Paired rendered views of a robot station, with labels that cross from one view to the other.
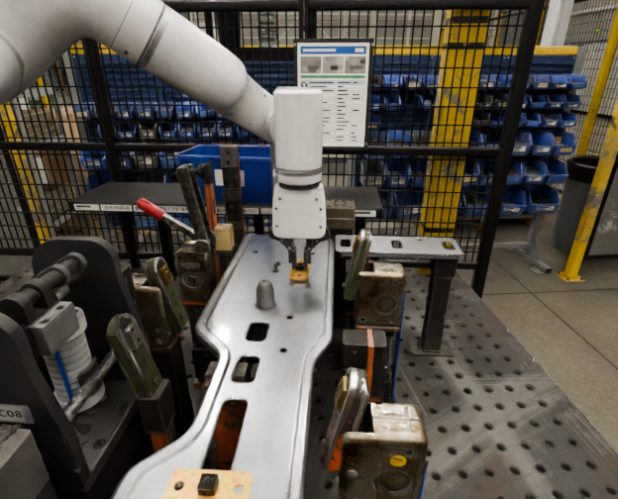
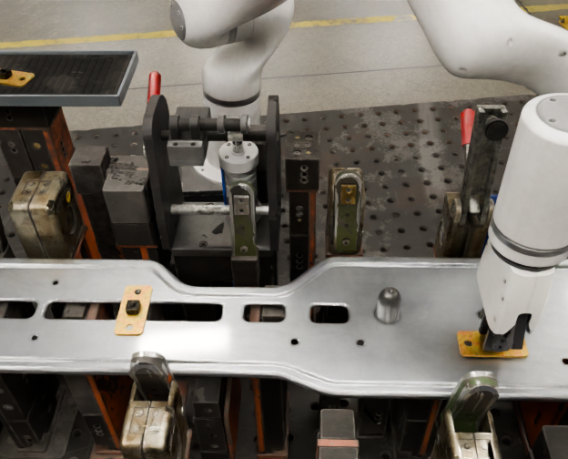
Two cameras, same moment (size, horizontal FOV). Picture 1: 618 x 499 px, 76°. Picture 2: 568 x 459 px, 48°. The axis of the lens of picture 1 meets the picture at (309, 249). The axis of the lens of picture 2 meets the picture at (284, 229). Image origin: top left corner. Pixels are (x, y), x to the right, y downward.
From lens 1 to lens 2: 0.70 m
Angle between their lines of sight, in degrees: 72
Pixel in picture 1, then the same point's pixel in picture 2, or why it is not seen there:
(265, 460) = (153, 341)
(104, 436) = (209, 244)
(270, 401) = (217, 338)
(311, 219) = (493, 297)
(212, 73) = (431, 29)
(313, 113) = (533, 165)
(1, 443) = (134, 183)
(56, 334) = (177, 157)
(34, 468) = (137, 209)
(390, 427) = (137, 415)
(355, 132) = not seen: outside the picture
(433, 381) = not seen: outside the picture
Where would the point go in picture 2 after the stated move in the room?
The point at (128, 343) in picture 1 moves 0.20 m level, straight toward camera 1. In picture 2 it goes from (234, 205) to (97, 260)
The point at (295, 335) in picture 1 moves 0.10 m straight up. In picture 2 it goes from (323, 351) to (326, 300)
